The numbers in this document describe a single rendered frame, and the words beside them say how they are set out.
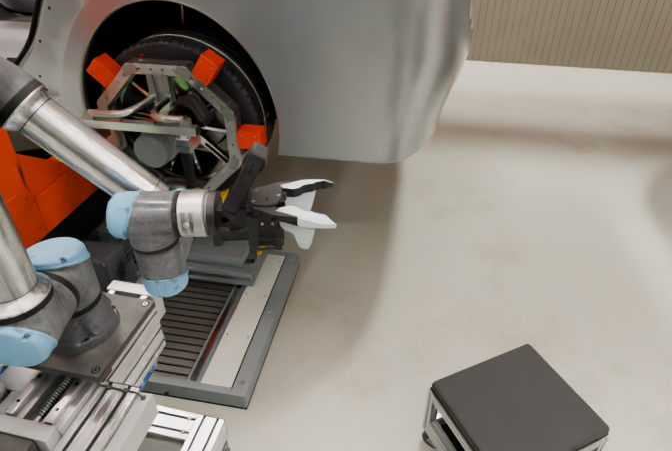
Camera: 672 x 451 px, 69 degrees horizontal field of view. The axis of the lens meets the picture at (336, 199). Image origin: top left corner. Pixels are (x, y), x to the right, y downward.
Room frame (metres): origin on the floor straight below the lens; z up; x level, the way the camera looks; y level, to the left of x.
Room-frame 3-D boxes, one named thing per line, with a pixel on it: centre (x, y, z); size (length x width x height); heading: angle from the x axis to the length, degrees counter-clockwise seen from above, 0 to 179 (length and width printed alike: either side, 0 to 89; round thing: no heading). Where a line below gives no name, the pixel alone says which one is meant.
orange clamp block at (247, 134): (1.66, 0.32, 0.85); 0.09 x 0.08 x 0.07; 80
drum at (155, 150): (1.65, 0.64, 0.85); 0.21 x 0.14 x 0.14; 170
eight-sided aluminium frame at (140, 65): (1.72, 0.63, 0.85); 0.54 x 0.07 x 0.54; 80
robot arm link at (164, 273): (0.66, 0.30, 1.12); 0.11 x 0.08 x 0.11; 2
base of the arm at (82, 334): (0.76, 0.57, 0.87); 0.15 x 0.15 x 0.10
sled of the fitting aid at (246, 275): (1.88, 0.60, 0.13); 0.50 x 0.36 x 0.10; 80
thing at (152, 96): (1.61, 0.75, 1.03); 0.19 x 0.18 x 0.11; 170
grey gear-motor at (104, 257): (1.68, 0.95, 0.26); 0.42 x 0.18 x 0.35; 170
